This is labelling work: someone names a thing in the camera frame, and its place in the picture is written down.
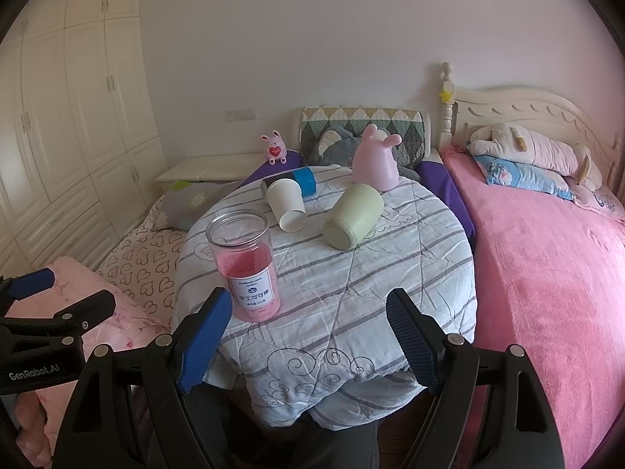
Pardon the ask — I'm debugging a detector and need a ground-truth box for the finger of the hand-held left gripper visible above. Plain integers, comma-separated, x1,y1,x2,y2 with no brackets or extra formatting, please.
0,289,117,341
0,268,56,316

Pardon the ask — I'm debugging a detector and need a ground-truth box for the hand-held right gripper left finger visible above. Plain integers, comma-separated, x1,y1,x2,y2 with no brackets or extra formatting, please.
63,287,233,469

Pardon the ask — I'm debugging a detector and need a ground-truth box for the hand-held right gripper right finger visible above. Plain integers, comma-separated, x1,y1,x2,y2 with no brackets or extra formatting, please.
386,287,570,469

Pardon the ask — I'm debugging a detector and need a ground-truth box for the green cup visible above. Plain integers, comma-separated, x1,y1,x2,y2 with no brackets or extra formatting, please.
321,183,384,251

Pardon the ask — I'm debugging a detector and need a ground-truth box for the white paper cup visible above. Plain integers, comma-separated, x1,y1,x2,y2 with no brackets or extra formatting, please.
265,177,307,233

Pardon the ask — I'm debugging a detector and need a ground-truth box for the pink floral blanket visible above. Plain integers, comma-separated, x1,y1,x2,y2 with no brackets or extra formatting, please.
10,256,171,460

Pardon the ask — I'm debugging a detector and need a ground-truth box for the heart print bed sheet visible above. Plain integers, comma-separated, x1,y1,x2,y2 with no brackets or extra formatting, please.
95,195,196,328

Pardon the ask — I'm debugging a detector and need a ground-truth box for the striped grey white quilt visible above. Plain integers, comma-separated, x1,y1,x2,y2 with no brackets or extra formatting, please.
173,165,477,431

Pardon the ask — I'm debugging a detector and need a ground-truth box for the clear jar with pink contents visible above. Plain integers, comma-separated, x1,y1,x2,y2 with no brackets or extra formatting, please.
205,210,280,323

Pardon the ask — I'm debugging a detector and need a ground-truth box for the pink fleece blanket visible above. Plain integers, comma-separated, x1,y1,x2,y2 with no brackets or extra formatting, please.
442,144,625,469

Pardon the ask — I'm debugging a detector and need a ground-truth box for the grey flower cushion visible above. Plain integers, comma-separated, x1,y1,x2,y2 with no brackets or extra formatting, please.
152,181,242,231

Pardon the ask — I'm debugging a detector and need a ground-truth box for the purple sheet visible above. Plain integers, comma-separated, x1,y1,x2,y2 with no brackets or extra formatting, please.
239,149,477,245

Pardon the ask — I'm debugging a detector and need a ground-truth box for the cream wardrobe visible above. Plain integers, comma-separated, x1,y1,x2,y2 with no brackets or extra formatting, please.
0,0,169,274

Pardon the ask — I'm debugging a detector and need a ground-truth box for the large pink rabbit toy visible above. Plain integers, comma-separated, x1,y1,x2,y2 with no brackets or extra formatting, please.
352,124,402,192

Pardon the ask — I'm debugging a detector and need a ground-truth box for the blue printed pillow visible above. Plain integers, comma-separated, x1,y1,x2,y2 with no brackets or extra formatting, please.
473,155,577,202

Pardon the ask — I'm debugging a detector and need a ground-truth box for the small pink bunny toy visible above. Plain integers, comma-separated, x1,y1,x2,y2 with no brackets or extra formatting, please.
260,130,289,165

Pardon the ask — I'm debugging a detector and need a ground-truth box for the grey plush pillow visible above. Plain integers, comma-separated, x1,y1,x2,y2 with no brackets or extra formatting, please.
312,126,416,169

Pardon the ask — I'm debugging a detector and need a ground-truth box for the white and pink plush toy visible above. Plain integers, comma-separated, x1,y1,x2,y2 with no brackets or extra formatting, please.
466,124,604,191

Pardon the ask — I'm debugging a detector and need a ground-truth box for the pink printed pillow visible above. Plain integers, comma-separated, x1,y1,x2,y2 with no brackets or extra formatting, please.
566,176,625,216

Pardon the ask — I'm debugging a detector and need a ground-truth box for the patterned cushion chair back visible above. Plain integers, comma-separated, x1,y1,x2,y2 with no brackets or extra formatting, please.
299,106,425,169

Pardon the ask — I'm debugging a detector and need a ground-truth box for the large cream bed headboard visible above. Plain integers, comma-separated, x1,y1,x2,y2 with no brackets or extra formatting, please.
438,62,625,191

